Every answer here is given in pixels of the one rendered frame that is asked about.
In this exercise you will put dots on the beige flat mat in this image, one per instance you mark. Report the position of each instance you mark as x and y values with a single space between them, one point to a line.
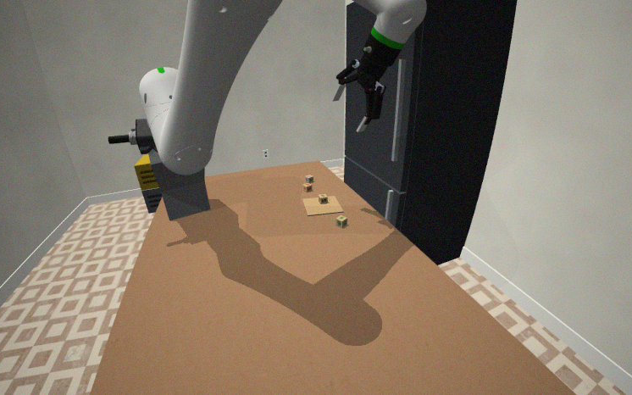
313 206

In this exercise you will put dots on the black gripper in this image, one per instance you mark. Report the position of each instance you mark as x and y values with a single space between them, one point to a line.
371 80

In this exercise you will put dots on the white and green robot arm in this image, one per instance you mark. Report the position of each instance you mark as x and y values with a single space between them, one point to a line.
218 36

